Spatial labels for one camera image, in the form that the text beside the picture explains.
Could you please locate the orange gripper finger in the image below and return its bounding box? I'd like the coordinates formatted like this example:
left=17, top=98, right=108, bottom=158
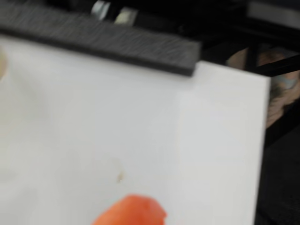
left=91, top=194, right=167, bottom=225

